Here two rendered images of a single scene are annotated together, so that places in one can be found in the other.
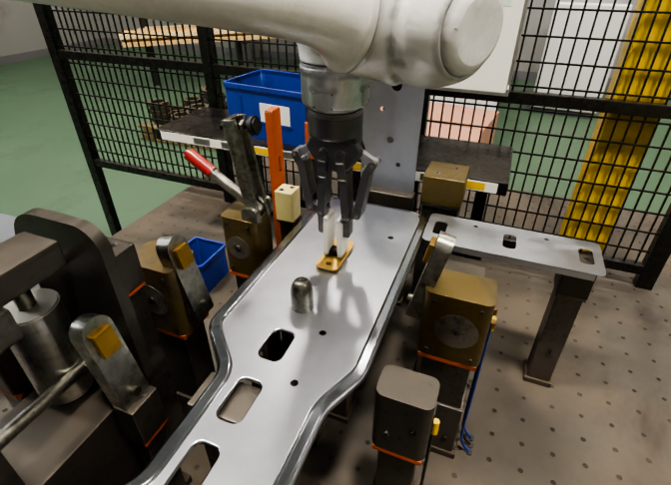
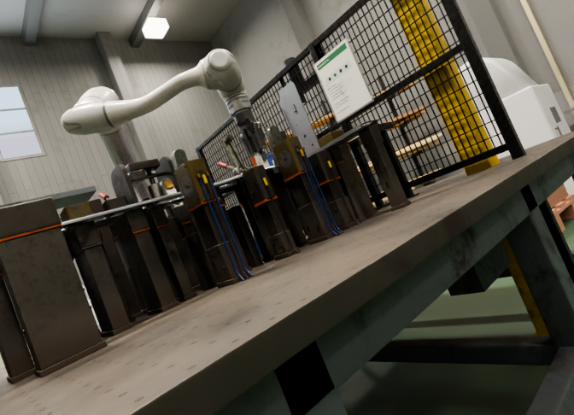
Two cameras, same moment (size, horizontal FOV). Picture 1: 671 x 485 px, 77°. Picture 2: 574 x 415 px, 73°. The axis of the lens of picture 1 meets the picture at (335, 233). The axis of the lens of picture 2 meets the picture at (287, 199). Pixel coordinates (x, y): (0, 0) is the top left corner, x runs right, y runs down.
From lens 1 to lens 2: 118 cm
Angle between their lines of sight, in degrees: 44
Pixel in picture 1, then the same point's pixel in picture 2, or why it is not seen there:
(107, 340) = (168, 183)
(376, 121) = (297, 131)
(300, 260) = not seen: hidden behind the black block
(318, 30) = (195, 78)
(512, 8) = (353, 67)
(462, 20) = (212, 58)
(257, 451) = not seen: hidden behind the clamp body
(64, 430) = not seen: hidden behind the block
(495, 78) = (365, 96)
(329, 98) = (232, 108)
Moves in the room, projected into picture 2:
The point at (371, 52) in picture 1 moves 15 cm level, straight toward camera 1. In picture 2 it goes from (206, 77) to (172, 71)
